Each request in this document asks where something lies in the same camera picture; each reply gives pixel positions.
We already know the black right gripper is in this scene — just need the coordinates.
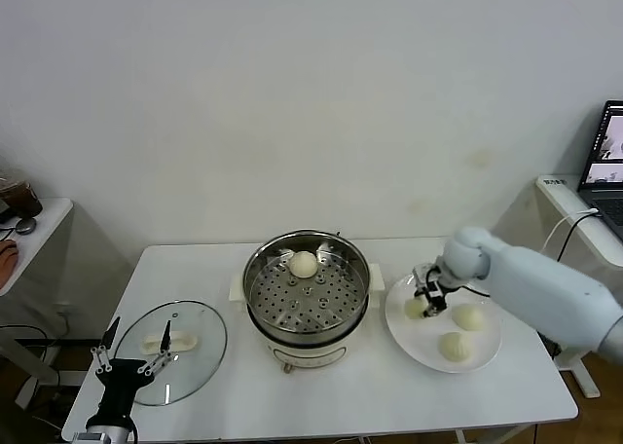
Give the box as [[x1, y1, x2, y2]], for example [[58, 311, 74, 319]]
[[412, 267, 452, 319]]

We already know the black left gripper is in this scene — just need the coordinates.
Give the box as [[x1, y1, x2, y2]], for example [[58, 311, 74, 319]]
[[91, 315, 172, 419]]

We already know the white steamed baozi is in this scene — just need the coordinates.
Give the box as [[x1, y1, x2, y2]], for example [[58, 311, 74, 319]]
[[403, 295, 429, 321], [452, 303, 487, 332], [289, 250, 318, 278], [437, 331, 473, 364]]

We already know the glass lid with cream handle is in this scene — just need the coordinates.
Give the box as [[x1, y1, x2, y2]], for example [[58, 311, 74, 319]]
[[112, 298, 229, 406]]

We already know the perforated steel steamer basket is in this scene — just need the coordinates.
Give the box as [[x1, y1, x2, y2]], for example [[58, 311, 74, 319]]
[[241, 228, 370, 341]]

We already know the person's hand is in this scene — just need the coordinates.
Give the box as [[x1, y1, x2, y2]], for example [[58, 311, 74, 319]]
[[0, 239, 20, 280]]

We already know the white round plate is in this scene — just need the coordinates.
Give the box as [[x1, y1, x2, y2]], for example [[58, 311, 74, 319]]
[[385, 271, 503, 375]]

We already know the white side table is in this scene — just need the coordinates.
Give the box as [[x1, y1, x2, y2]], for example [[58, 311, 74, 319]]
[[0, 198, 74, 411]]

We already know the white laptop desk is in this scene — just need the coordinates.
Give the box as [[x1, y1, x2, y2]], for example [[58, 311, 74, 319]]
[[536, 174, 623, 399]]

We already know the iced coffee plastic cup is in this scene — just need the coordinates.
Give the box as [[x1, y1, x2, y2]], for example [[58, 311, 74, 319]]
[[0, 178, 44, 219]]

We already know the dark open laptop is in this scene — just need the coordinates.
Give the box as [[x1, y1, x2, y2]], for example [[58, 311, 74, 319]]
[[577, 100, 623, 243]]

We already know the black floor cable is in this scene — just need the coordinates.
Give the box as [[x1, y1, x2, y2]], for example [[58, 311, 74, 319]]
[[0, 323, 67, 416]]

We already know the white laptop cable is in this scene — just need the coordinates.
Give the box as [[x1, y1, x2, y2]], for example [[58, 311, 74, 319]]
[[542, 208, 600, 250]]

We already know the black cable with adapter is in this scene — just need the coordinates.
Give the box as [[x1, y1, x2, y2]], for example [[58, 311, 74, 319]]
[[557, 213, 593, 260]]

